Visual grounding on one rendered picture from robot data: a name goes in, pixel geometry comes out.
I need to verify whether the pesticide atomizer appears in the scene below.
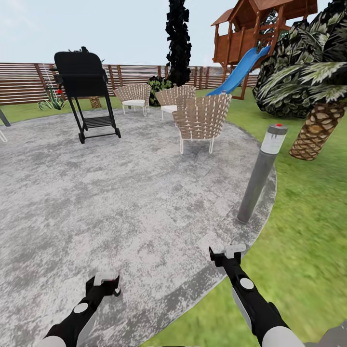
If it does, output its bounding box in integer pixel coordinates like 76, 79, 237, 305
113, 287, 121, 297

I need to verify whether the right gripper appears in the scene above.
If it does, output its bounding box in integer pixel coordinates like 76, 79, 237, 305
209, 247, 241, 273

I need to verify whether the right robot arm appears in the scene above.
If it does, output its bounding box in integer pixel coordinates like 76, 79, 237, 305
209, 243, 305, 347

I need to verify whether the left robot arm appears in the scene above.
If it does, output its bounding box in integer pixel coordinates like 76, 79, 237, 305
34, 271, 119, 347

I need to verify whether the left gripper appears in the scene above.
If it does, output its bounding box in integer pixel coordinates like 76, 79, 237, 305
85, 278, 119, 301

